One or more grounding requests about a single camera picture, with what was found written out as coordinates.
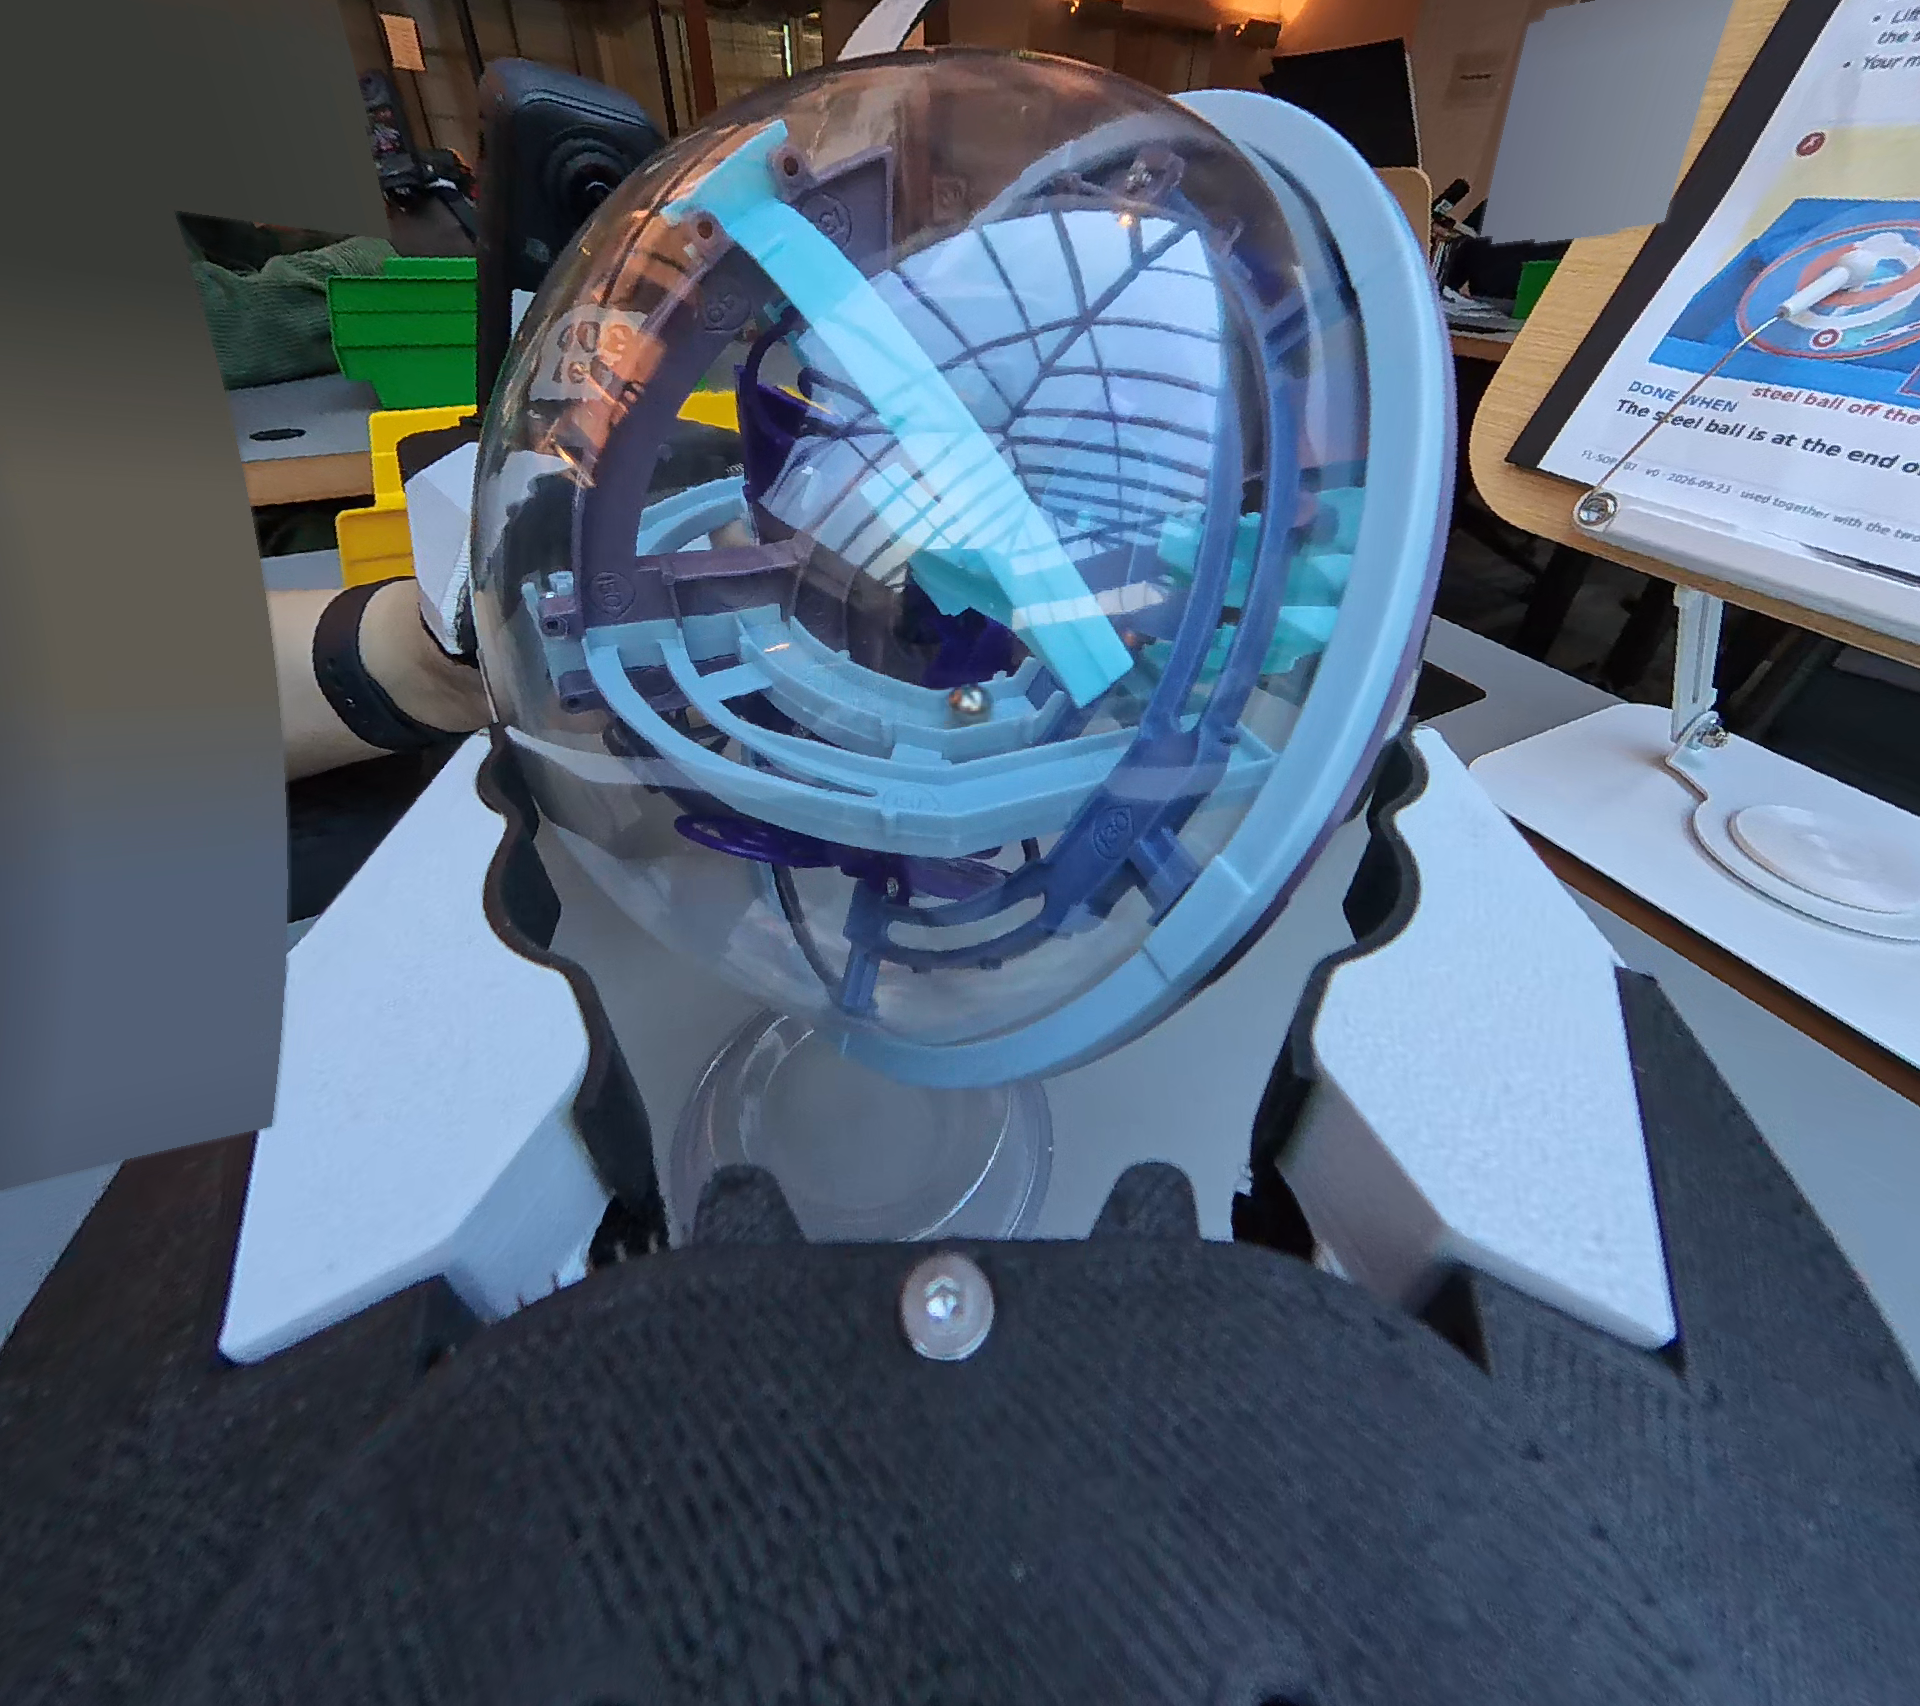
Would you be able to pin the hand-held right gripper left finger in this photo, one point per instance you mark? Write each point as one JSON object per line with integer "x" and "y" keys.
{"x": 390, "y": 1061}

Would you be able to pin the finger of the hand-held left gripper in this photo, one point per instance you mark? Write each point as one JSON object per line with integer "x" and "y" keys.
{"x": 438, "y": 550}

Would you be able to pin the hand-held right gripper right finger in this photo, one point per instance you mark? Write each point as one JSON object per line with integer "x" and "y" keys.
{"x": 1485, "y": 1061}

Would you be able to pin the clear plastic ball stand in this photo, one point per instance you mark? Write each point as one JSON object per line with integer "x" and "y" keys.
{"x": 750, "y": 1136}

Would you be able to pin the clear plastic maze ball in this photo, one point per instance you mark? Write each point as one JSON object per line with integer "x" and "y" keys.
{"x": 840, "y": 537}

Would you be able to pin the person's left forearm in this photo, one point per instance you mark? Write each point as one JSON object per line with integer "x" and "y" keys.
{"x": 323, "y": 746}

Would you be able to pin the yellow storage bin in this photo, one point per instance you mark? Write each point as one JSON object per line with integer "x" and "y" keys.
{"x": 375, "y": 507}

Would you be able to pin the black wristband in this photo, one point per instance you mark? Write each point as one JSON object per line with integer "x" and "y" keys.
{"x": 353, "y": 686}

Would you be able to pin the green knitted cloth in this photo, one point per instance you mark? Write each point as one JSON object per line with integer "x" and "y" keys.
{"x": 271, "y": 310}

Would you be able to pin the black desk mat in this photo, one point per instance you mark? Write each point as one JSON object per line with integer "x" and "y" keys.
{"x": 1448, "y": 694}

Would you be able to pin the black monitor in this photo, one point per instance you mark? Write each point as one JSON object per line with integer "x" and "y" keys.
{"x": 1343, "y": 100}

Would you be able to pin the printed instruction sheet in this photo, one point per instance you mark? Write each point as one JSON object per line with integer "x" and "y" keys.
{"x": 1770, "y": 161}

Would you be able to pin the wall lamp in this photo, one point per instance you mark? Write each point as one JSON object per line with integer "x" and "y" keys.
{"x": 1102, "y": 9}
{"x": 1251, "y": 28}

